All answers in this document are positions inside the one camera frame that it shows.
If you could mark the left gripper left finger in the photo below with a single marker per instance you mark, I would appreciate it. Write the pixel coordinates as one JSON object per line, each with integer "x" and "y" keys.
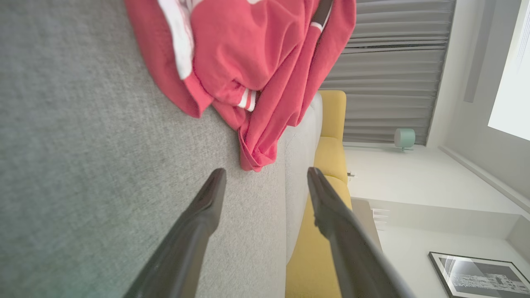
{"x": 186, "y": 248}

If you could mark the large grey sofa ottoman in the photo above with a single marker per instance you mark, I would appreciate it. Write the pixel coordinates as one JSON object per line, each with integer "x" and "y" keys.
{"x": 83, "y": 165}

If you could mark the black framed picture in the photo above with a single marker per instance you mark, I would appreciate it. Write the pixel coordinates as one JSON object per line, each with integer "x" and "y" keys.
{"x": 480, "y": 277}

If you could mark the teal shade floor lamp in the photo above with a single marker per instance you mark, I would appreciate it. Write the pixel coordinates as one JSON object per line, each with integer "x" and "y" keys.
{"x": 404, "y": 138}

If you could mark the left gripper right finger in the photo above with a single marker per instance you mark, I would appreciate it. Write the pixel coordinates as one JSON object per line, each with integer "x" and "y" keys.
{"x": 352, "y": 256}

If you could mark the yellow sofa back cushion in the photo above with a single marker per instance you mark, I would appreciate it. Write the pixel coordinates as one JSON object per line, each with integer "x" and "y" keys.
{"x": 314, "y": 256}
{"x": 331, "y": 157}
{"x": 333, "y": 111}

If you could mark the grey pleated curtain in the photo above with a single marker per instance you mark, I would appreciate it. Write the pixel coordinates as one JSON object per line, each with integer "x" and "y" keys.
{"x": 393, "y": 82}

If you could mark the white upright slats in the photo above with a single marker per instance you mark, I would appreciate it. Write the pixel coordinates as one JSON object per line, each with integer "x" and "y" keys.
{"x": 380, "y": 218}

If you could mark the red white basketball jersey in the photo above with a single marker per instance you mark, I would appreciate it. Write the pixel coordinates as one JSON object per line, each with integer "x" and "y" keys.
{"x": 248, "y": 49}

